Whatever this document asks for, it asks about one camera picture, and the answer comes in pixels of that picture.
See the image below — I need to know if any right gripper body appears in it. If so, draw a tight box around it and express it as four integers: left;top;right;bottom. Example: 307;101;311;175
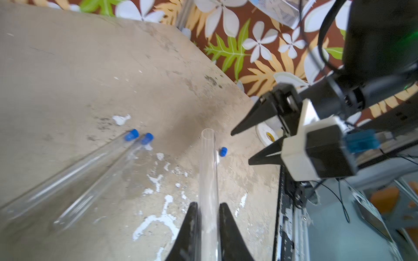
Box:
274;83;303;136

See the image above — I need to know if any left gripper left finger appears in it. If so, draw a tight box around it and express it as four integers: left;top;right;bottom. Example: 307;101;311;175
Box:
165;202;200;261

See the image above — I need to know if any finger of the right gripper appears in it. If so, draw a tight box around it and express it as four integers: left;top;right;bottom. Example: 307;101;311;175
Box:
231;92;278;136
248;137;285;166

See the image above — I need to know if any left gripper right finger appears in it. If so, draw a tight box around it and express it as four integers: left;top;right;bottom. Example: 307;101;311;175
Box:
219;203;254;261

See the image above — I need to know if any blue stopper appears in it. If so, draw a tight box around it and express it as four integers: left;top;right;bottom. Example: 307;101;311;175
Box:
219;147;228;157
140;133;154;145
124;129;139;141

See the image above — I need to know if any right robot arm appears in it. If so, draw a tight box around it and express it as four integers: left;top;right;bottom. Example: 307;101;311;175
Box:
232;1;418;135

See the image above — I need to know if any white tape roll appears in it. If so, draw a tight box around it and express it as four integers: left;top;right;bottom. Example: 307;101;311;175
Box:
255;122;279;147

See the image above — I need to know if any white mesh basket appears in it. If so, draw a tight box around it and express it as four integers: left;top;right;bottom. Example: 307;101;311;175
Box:
249;0;316;29

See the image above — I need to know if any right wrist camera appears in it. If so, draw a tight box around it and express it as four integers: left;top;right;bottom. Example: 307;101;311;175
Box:
280;98;381;182

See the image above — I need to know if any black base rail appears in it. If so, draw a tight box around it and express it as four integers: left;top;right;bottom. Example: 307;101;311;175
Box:
272;166;310;261

